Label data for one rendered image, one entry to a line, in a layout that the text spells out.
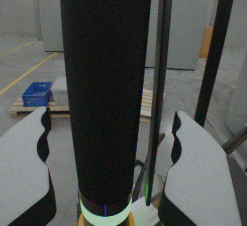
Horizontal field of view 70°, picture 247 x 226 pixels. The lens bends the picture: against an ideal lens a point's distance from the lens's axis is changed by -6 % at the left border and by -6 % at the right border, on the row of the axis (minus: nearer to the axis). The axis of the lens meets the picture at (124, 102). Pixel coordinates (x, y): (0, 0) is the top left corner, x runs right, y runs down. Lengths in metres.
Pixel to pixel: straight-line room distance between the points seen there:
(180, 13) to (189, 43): 0.90
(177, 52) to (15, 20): 10.89
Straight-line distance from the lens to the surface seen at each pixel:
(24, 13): 13.80
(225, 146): 0.28
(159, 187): 0.71
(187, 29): 5.86
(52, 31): 7.65
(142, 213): 0.20
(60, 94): 3.21
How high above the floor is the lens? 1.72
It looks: 28 degrees down
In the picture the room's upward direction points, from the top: 3 degrees clockwise
